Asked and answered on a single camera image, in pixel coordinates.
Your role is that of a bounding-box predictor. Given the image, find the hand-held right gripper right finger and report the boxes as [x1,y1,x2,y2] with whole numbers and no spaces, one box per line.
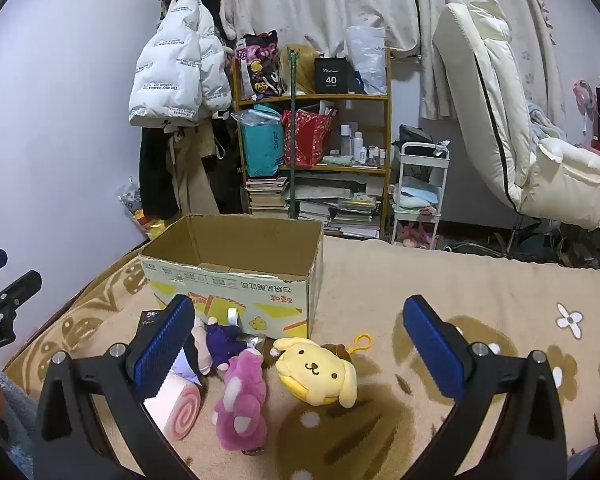
[402,295,568,480]

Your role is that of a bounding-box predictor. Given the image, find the person's grey clothing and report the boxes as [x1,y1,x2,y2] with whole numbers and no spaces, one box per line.
[0,372,37,478]

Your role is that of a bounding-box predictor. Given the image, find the stack of old books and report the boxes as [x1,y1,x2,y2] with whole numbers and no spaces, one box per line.
[245,176,291,218]

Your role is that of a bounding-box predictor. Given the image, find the cream recliner chair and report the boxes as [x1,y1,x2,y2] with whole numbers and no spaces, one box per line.
[432,0,600,233]

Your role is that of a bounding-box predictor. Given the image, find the white puffer jacket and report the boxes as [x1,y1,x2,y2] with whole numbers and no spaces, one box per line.
[128,0,233,128]

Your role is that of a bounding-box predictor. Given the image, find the white floral curtain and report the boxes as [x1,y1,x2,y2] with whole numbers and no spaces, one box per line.
[225,0,566,121]

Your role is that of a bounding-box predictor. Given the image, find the clear plastic bag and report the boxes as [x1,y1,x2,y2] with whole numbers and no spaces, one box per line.
[345,25,387,96]

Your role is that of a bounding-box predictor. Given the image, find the plastic bag of snacks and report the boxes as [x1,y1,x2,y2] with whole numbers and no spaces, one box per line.
[117,177,166,241]

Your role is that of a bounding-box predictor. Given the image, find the teal bag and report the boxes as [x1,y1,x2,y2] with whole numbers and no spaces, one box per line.
[239,105,285,178]

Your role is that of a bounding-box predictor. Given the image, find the black hanging coat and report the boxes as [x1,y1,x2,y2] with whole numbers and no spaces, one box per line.
[139,125,181,221]

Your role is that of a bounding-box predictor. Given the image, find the pile of books and papers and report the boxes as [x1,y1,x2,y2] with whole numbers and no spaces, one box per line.
[297,185,383,238]

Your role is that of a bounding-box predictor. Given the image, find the cardboard box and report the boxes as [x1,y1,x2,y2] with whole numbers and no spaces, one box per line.
[139,213,325,341]

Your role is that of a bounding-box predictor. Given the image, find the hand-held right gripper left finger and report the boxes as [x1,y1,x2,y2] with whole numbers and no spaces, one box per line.
[32,294,201,480]

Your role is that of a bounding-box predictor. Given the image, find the wooden shelf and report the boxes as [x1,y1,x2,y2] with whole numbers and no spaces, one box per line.
[230,50,393,238]

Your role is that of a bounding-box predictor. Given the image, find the magenta bear plush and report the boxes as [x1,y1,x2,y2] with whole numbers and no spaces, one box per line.
[214,347,268,453]

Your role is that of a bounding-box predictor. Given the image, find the yellow dog plush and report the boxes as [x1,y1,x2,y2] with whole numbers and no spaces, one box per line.
[271,332,373,409]

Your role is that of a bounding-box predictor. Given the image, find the blond wig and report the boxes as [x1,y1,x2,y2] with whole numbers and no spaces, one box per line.
[279,44,323,95]

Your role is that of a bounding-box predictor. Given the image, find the pink fan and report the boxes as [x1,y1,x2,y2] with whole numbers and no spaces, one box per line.
[572,79,598,148]

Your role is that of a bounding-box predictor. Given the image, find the black box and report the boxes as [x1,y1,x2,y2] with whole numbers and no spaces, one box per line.
[314,56,357,95]

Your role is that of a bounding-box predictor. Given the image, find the green pole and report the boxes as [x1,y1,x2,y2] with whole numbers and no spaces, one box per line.
[286,47,301,218]

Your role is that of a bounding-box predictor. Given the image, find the white trolley cart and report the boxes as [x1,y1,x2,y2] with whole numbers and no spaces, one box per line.
[391,141,451,251]

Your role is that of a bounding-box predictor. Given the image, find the beige hanging coat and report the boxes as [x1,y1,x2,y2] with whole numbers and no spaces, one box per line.
[166,127,221,216]

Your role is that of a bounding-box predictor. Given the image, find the purple haired doll plush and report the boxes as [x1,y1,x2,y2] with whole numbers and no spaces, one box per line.
[172,308,247,386]

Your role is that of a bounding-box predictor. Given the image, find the black cartoon print bag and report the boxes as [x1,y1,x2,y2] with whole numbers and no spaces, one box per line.
[235,32,287,101]

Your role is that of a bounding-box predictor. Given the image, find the white tissue pack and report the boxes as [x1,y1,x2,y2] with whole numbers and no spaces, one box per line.
[144,372,202,441]

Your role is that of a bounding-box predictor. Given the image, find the dark hanging clothes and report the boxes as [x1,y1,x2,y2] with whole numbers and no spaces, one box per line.
[209,110,246,213]

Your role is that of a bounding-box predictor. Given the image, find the red gift bag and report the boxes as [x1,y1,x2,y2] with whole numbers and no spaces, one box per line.
[281,108,333,168]

